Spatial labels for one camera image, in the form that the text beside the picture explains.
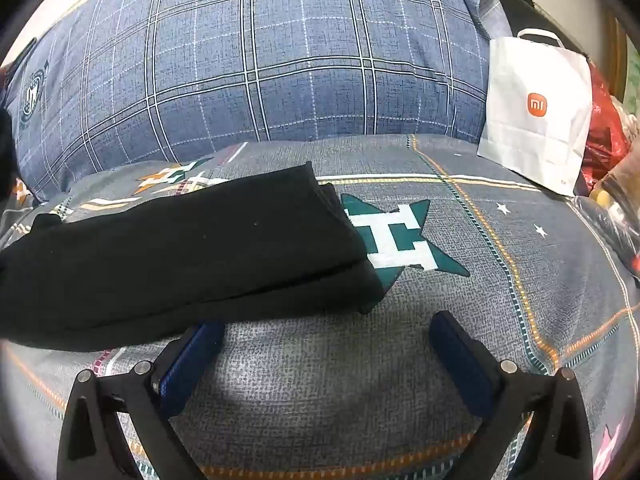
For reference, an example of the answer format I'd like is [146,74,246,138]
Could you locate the wooden framed picture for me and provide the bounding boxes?
[607,15,628,101]

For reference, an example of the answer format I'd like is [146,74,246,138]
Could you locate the black bag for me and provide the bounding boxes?
[465,0,588,56]

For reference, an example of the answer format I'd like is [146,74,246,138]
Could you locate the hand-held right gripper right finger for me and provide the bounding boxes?
[429,310,596,480]

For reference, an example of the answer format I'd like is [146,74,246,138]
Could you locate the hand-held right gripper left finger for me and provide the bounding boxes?
[56,320,226,480]

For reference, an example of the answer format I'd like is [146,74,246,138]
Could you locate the black pants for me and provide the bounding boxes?
[0,161,397,353]

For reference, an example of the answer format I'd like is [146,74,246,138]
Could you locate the clear plastic bag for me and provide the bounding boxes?
[570,195,640,281]

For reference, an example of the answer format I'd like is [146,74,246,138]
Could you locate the grey printed bed sheet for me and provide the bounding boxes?
[0,132,640,480]

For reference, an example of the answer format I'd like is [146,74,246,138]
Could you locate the red plastic bag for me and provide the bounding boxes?
[580,62,633,186]

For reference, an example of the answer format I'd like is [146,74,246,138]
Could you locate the blue plaid pillow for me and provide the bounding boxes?
[5,0,506,201]

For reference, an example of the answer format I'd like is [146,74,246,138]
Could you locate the white paper bag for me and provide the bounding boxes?
[476,28,594,197]

